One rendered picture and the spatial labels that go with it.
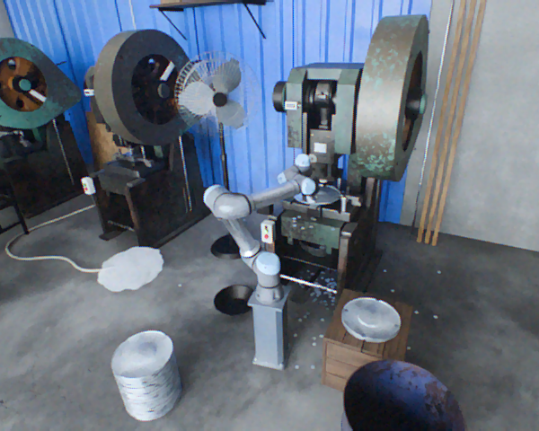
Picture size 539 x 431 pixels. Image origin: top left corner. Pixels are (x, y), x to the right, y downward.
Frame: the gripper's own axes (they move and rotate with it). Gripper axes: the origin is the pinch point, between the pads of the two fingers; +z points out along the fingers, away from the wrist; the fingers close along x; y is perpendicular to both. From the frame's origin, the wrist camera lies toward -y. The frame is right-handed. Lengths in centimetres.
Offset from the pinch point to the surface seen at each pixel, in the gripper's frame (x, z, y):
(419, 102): 40, -43, 51
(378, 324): -51, 22, 52
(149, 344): -102, 6, -50
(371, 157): 5, -36, 35
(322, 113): 39, -33, 0
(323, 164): 22.1, -9.6, 3.8
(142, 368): -114, 1, -44
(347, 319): -53, 22, 37
